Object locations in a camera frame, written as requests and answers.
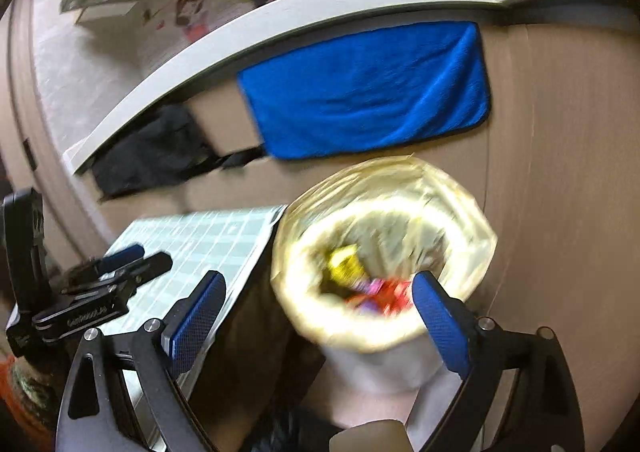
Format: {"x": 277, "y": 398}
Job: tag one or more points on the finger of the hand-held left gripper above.
{"x": 125, "y": 253}
{"x": 150, "y": 264}

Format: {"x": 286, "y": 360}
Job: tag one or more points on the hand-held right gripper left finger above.
{"x": 200, "y": 317}

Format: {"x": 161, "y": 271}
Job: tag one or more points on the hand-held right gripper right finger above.
{"x": 440, "y": 327}

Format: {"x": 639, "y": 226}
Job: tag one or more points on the grey trash bin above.
{"x": 380, "y": 367}

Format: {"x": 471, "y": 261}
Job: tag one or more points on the yellow snack wrapper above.
{"x": 345, "y": 263}

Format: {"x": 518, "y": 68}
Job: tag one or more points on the green grid tablecloth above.
{"x": 200, "y": 242}

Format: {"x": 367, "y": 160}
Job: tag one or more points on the black cloth bag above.
{"x": 150, "y": 151}

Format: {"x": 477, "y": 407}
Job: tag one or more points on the brown cardboard piece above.
{"x": 370, "y": 439}

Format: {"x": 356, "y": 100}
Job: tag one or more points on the wooden cabinet front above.
{"x": 550, "y": 156}

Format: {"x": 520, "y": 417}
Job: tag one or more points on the blue towel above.
{"x": 360, "y": 91}

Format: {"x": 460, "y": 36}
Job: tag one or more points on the white kitchen countertop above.
{"x": 300, "y": 11}

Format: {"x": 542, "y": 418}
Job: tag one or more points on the beige door frame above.
{"x": 30, "y": 81}

